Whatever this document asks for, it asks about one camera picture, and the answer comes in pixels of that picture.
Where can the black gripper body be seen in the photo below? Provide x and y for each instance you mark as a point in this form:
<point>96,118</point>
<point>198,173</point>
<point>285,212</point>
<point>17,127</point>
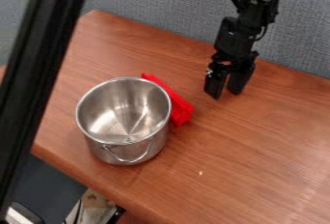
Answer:
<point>234,55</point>

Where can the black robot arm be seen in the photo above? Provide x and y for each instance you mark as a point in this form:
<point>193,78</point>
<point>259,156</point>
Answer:
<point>260,13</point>

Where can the black camera-side pole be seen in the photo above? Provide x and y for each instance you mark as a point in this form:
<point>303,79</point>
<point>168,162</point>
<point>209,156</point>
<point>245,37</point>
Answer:
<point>29,81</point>

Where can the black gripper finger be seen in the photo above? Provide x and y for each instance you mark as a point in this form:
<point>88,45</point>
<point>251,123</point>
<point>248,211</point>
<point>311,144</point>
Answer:
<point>216,77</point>
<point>238,80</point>

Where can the white object at corner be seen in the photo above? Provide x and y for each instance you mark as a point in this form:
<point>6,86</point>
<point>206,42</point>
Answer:
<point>21,215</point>

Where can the beige object under table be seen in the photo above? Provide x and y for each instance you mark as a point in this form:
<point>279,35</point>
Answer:
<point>94,209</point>

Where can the stainless steel pot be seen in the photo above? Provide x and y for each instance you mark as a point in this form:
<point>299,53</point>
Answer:
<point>122,115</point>

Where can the red plastic block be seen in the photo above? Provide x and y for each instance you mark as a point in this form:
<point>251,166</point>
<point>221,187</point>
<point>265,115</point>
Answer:
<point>182,107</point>

